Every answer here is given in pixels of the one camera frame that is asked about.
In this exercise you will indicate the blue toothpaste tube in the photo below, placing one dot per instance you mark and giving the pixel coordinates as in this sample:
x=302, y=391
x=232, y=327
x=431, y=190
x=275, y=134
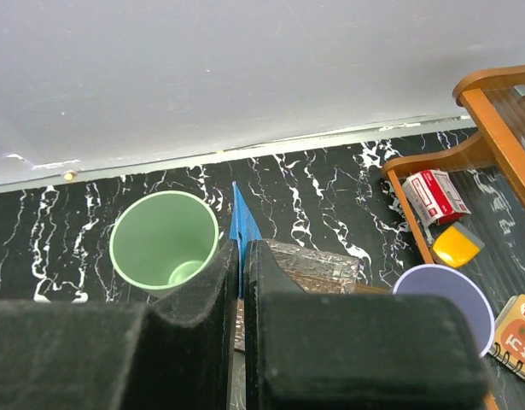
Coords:
x=243, y=230

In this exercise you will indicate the clear acrylic toothbrush holder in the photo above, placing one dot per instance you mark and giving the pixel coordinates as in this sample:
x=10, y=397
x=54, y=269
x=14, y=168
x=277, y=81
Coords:
x=316, y=271

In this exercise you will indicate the orange spiral notebook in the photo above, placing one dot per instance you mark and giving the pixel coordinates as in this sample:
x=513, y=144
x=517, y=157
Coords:
x=508, y=346

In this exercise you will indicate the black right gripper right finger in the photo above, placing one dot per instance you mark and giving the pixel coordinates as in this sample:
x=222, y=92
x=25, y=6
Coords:
x=353, y=351

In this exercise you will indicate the purple plastic cup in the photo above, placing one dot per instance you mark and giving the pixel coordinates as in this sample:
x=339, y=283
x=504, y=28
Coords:
x=443, y=281

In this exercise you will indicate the red white small box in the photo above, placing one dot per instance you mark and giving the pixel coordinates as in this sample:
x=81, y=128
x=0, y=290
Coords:
x=434, y=198

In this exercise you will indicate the orange wooden tiered shelf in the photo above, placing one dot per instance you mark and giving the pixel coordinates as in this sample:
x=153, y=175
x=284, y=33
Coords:
x=488, y=169

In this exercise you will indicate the yellow grey sponge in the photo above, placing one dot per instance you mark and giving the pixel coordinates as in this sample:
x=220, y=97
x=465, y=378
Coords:
x=456, y=246

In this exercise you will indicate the brown oval wooden tray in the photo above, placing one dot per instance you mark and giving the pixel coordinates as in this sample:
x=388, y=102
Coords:
x=370, y=289

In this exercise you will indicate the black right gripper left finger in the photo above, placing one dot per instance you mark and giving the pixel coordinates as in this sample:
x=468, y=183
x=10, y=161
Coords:
x=175, y=353

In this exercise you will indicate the green plastic cup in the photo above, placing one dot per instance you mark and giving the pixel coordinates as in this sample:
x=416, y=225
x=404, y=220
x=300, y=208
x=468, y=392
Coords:
x=163, y=240

